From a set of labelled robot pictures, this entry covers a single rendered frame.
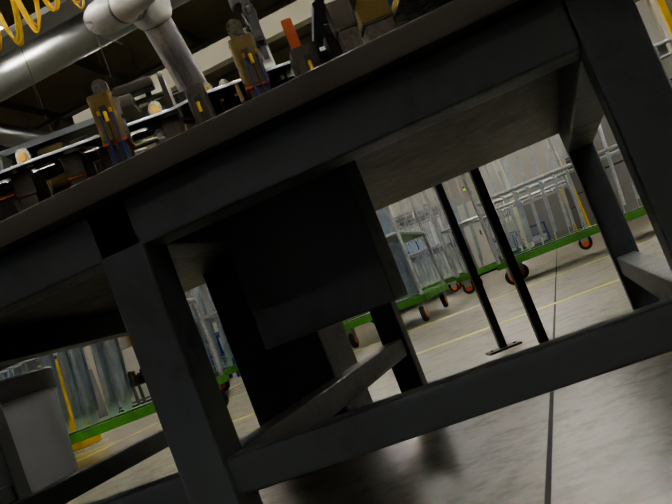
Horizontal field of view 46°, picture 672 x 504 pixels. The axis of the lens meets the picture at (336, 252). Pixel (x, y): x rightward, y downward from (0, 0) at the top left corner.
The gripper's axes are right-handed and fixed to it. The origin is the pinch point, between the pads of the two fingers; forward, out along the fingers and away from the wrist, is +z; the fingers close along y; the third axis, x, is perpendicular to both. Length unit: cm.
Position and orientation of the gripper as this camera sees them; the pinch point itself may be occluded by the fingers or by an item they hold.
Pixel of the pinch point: (268, 63)
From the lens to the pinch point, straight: 211.5
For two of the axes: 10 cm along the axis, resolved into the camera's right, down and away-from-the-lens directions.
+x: 9.3, -3.6, 0.6
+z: 3.7, 9.3, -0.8
